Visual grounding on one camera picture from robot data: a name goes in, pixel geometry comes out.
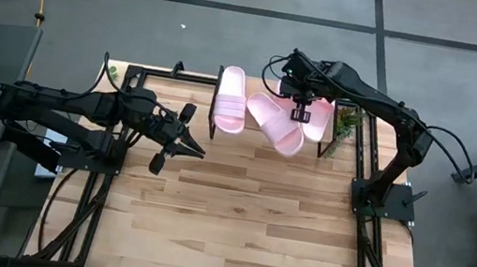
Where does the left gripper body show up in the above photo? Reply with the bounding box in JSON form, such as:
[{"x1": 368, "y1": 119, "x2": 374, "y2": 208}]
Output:
[{"x1": 136, "y1": 104, "x2": 184, "y2": 156}]

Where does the black metal rig frame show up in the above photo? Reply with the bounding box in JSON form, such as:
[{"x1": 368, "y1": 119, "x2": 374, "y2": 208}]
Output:
[{"x1": 17, "y1": 41, "x2": 451, "y2": 267}]

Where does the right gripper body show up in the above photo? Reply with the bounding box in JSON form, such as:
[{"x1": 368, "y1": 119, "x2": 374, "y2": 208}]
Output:
[{"x1": 278, "y1": 74, "x2": 326, "y2": 111}]

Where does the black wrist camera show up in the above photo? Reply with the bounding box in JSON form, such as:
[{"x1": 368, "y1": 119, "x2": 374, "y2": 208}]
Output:
[
  {"x1": 283, "y1": 51, "x2": 314, "y2": 84},
  {"x1": 121, "y1": 84, "x2": 159, "y2": 116}
]

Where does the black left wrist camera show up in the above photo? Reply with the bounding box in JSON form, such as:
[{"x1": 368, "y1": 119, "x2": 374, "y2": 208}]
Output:
[{"x1": 121, "y1": 84, "x2": 159, "y2": 116}]

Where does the small green plant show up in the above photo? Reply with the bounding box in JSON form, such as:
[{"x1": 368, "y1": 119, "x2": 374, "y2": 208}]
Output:
[{"x1": 106, "y1": 65, "x2": 121, "y2": 83}]

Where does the wooden shelf with black frame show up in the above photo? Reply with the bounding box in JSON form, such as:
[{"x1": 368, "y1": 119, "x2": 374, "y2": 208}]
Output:
[{"x1": 203, "y1": 63, "x2": 347, "y2": 161}]

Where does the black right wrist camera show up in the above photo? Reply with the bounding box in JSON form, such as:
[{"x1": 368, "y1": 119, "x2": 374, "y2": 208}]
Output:
[{"x1": 283, "y1": 51, "x2": 314, "y2": 84}]

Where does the green artificial plant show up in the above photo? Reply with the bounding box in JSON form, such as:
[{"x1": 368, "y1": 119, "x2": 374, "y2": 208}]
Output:
[{"x1": 323, "y1": 103, "x2": 366, "y2": 165}]

